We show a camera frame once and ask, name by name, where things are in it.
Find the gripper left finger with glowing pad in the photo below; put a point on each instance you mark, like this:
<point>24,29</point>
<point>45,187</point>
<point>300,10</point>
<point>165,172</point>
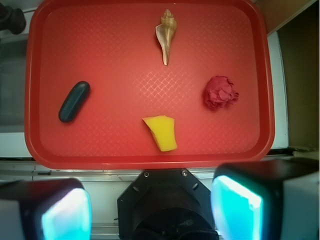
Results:
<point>45,210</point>

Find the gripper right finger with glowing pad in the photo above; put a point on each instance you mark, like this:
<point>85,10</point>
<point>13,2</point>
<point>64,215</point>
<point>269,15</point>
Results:
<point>275,199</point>

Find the dark green plastic pickle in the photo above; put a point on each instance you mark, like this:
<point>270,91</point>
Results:
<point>74,101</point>

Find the crumpled red paper ball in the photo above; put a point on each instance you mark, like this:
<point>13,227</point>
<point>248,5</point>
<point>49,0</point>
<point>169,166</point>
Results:
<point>219,92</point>

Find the yellow sponge piece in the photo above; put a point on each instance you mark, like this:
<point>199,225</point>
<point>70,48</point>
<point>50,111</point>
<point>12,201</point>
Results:
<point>162,129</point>

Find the red plastic tray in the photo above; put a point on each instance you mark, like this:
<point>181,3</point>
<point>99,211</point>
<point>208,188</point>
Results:
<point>112,45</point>

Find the black knob object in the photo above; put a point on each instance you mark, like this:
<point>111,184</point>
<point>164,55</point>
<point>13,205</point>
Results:
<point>12,19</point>

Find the tan spiral seashell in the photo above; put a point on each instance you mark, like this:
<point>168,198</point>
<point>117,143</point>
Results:
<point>165,33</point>

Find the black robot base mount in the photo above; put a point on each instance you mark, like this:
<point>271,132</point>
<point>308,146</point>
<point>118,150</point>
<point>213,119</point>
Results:
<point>166,204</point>

